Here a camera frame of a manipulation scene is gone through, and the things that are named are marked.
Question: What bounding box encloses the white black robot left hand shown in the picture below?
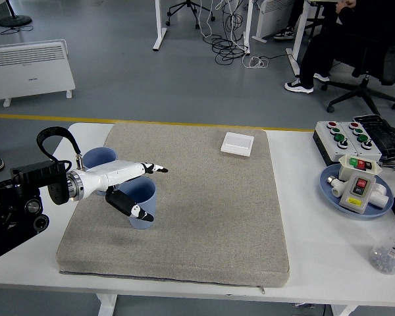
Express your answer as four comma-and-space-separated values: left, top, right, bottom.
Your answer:
80, 160, 169, 223

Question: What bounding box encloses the blue ribbed cup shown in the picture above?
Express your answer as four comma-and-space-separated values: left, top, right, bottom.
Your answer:
115, 176, 158, 230
82, 147, 119, 197

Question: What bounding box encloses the white push-button control box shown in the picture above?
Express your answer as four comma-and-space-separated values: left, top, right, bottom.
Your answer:
338, 121, 382, 162
313, 120, 359, 167

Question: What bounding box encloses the grey-brown cushion mat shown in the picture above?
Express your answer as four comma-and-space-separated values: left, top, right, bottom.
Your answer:
55, 122, 290, 289

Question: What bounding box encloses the white panel heater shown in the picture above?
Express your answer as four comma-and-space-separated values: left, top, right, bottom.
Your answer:
252, 0, 296, 43
0, 39, 76, 108

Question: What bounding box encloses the white desk leg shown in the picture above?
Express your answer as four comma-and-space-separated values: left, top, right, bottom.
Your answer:
152, 0, 168, 51
242, 0, 254, 55

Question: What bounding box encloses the black chair base with castors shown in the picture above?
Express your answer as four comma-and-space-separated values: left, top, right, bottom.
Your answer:
166, 0, 217, 30

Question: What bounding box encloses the black fan stand base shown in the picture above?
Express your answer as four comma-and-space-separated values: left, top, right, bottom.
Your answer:
0, 0, 33, 28

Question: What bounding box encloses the white table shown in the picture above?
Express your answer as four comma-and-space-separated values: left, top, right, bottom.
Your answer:
0, 122, 395, 316

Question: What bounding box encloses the blue plate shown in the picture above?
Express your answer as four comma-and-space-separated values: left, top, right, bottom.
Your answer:
319, 164, 395, 219

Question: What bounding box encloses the person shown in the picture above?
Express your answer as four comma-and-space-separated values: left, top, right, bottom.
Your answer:
273, 0, 305, 41
284, 0, 395, 95

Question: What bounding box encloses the white pipe fitting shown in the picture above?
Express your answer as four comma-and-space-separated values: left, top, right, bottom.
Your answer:
368, 182, 392, 210
329, 180, 347, 198

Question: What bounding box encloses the black office chair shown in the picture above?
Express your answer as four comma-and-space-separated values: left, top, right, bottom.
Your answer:
321, 42, 395, 115

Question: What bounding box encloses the black tool case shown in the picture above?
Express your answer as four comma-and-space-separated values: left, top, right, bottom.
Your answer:
353, 114, 395, 162

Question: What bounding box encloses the clear bottle with red cap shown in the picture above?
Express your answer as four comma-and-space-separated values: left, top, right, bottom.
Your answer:
369, 213, 395, 276

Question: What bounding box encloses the white wall switch plate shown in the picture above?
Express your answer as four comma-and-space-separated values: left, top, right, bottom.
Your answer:
221, 132, 255, 158

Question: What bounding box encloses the black cable tangle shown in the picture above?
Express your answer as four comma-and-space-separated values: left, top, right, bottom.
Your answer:
212, 0, 251, 65

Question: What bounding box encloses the white power adapter with cable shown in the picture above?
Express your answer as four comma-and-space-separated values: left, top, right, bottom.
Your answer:
242, 55, 270, 70

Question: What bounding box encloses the white three-button switch box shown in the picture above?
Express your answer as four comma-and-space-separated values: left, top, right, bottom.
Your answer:
337, 154, 382, 180

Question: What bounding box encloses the grey two-button power switch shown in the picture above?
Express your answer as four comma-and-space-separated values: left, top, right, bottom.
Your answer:
339, 171, 378, 215

